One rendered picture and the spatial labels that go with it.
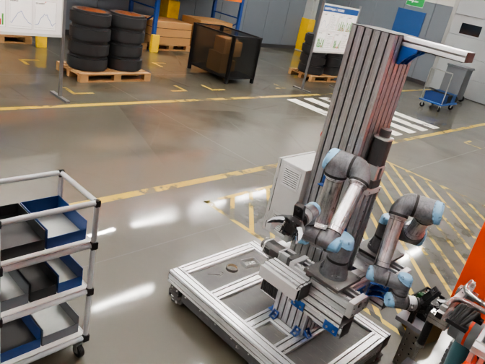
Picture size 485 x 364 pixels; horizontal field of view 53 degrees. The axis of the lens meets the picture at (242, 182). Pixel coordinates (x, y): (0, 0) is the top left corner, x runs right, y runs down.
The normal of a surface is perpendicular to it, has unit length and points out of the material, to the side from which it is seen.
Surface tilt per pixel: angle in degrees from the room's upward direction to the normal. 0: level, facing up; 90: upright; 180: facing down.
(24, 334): 0
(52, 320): 0
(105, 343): 0
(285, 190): 90
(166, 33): 90
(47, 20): 90
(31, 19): 90
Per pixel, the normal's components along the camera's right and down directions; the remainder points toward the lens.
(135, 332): 0.20, -0.90
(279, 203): -0.69, 0.15
